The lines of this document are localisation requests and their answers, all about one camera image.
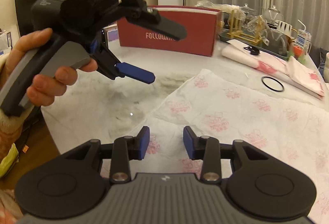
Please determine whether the grey glass pitcher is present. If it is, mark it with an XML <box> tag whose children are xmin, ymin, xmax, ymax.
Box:
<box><xmin>267</xmin><ymin>28</ymin><xmax>290</xmax><ymax>56</ymax></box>

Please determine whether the black television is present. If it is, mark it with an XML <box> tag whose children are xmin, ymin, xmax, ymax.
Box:
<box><xmin>14</xmin><ymin>0</ymin><xmax>119</xmax><ymax>36</ymax></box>

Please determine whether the striped mug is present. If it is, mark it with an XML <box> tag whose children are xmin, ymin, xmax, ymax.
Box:
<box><xmin>276</xmin><ymin>21</ymin><xmax>296</xmax><ymax>38</ymax></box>

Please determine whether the wooden cup rack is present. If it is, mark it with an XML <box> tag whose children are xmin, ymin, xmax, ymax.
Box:
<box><xmin>227</xmin><ymin>8</ymin><xmax>270</xmax><ymax>46</ymax></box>

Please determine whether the milk carton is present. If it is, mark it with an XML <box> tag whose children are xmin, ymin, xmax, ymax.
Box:
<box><xmin>295</xmin><ymin>19</ymin><xmax>313</xmax><ymax>49</ymax></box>

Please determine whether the purple printed box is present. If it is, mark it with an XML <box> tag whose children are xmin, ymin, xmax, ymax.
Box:
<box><xmin>105</xmin><ymin>26</ymin><xmax>119</xmax><ymax>42</ymax></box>

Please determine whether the folded white pink bag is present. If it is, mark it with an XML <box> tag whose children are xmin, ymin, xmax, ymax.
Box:
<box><xmin>221</xmin><ymin>44</ymin><xmax>287</xmax><ymax>74</ymax></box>

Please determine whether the glass jar with lid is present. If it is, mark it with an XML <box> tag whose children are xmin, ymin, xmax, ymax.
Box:
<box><xmin>240</xmin><ymin>3</ymin><xmax>257</xmax><ymax>20</ymax></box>
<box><xmin>262</xmin><ymin>5</ymin><xmax>284</xmax><ymax>26</ymax></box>

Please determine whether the teal tray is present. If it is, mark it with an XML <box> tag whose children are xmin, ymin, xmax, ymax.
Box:
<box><xmin>218</xmin><ymin>31</ymin><xmax>296</xmax><ymax>60</ymax></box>

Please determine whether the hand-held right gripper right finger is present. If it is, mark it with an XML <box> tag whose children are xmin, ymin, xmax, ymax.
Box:
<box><xmin>182</xmin><ymin>126</ymin><xmax>270</xmax><ymax>184</ymax></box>

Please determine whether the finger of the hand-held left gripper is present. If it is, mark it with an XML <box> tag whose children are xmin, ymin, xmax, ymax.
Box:
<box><xmin>92</xmin><ymin>30</ymin><xmax>156</xmax><ymax>85</ymax></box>
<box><xmin>119</xmin><ymin>0</ymin><xmax>187</xmax><ymax>41</ymax></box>

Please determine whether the green orange toy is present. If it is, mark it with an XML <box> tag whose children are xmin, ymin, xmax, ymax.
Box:
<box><xmin>290</xmin><ymin>45</ymin><xmax>306</xmax><ymax>61</ymax></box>

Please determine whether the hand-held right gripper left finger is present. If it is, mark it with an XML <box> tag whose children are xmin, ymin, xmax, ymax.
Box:
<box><xmin>60</xmin><ymin>126</ymin><xmax>151</xmax><ymax>184</ymax></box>

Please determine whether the clear glass cup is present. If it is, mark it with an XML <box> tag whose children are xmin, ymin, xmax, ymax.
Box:
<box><xmin>235</xmin><ymin>9</ymin><xmax>248</xmax><ymax>25</ymax></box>
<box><xmin>248</xmin><ymin>17</ymin><xmax>270</xmax><ymax>34</ymax></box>

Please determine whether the black strap loop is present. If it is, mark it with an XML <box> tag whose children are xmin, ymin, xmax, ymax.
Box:
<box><xmin>243</xmin><ymin>45</ymin><xmax>260</xmax><ymax>57</ymax></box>

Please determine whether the yellow green plastic bag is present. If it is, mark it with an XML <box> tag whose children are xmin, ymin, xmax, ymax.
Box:
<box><xmin>0</xmin><ymin>143</ymin><xmax>20</xmax><ymax>179</ymax></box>

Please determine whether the white pink-printed shopping bag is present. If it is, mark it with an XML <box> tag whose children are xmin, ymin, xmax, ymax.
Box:
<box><xmin>148</xmin><ymin>68</ymin><xmax>329</xmax><ymax>224</ymax></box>

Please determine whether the person's left hand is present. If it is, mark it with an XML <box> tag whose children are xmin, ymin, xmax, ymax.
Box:
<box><xmin>5</xmin><ymin>28</ymin><xmax>98</xmax><ymax>109</ymax></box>

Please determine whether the black hair tie ring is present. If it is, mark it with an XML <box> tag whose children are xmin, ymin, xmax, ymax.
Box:
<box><xmin>261</xmin><ymin>76</ymin><xmax>285</xmax><ymax>92</ymax></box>

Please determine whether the red cardboard box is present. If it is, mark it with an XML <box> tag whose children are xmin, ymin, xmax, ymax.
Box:
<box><xmin>117</xmin><ymin>5</ymin><xmax>223</xmax><ymax>57</ymax></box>

